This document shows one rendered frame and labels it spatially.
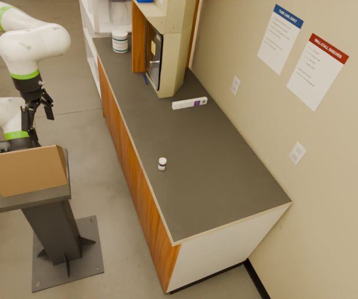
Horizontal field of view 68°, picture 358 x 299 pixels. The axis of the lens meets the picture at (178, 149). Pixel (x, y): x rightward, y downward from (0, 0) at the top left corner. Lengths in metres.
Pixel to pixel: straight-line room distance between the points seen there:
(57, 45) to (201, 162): 0.95
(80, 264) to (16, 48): 1.63
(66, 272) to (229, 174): 1.38
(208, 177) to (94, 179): 1.40
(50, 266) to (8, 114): 1.29
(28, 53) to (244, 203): 1.15
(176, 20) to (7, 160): 1.15
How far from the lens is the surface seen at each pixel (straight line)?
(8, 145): 1.38
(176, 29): 1.74
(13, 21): 1.30
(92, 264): 2.23
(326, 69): 1.34
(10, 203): 1.47
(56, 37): 1.06
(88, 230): 2.35
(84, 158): 2.81
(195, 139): 1.68
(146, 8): 1.78
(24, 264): 2.37
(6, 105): 1.36
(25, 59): 1.03
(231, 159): 1.62
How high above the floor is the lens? 2.09
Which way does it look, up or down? 46 degrees down
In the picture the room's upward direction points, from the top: 10 degrees clockwise
